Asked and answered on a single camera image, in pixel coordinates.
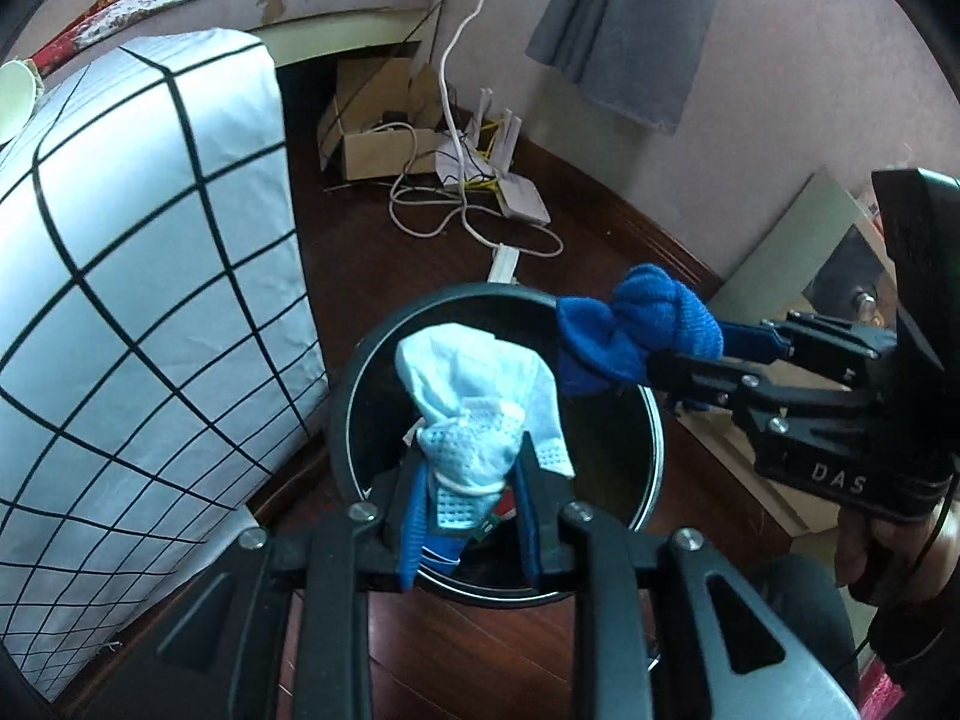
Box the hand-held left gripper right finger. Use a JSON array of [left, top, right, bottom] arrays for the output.
[[514, 427, 863, 720]]

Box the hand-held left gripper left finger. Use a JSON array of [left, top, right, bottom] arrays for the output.
[[154, 450, 434, 720]]

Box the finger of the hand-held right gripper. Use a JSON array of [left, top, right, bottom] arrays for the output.
[[720, 315, 897, 372], [649, 356, 878, 421]]

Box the blue knotted cloth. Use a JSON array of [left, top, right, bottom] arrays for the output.
[[555, 264, 725, 400]]

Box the black trash bin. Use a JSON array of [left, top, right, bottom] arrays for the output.
[[330, 283, 665, 608]]

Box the white mesh sock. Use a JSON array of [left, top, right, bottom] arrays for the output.
[[395, 321, 577, 530]]

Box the white paper cup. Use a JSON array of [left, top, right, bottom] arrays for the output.
[[0, 60, 42, 143]]

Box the person's right hand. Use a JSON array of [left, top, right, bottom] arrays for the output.
[[835, 499, 950, 605]]

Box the white cabinet with safe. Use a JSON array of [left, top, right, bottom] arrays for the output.
[[675, 169, 901, 541]]

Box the grey tied curtain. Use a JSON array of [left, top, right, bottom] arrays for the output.
[[525, 0, 732, 136]]

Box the black white checked tablecloth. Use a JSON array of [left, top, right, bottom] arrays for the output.
[[0, 28, 331, 706]]

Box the cardboard box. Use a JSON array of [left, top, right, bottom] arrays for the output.
[[316, 56, 458, 182]]

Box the white cable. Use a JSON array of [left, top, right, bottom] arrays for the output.
[[388, 0, 563, 260]]

